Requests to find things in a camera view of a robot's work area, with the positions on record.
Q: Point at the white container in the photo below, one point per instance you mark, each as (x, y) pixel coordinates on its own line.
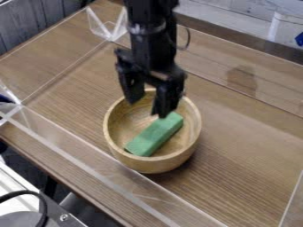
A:
(286, 29)

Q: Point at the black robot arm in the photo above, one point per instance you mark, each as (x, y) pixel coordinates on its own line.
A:
(151, 18)

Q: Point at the green rectangular block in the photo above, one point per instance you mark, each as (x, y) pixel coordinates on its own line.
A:
(155, 135)

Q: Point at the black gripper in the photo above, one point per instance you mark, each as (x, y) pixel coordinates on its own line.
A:
(148, 63)

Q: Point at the grey metal bracket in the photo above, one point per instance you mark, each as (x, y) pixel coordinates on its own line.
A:
(59, 215)

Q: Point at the clear acrylic enclosure wall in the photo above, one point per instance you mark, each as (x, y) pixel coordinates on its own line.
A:
(230, 172)

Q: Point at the brown wooden bowl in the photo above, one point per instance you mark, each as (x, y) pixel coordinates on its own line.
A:
(126, 120)

